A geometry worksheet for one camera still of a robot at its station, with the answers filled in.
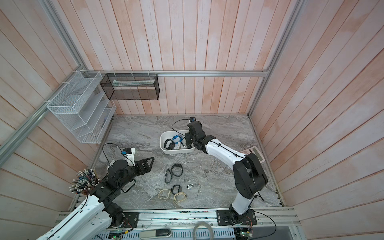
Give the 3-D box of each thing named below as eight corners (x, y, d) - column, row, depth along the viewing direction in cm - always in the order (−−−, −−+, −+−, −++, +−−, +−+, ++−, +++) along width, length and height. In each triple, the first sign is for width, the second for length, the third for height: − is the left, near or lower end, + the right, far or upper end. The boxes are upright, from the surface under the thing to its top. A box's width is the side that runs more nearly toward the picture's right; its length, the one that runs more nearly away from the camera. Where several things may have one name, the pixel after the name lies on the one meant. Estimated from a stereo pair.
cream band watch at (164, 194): (158, 199, 82) (157, 197, 79) (159, 190, 85) (158, 189, 82) (169, 199, 82) (169, 197, 79) (170, 190, 85) (169, 189, 82)
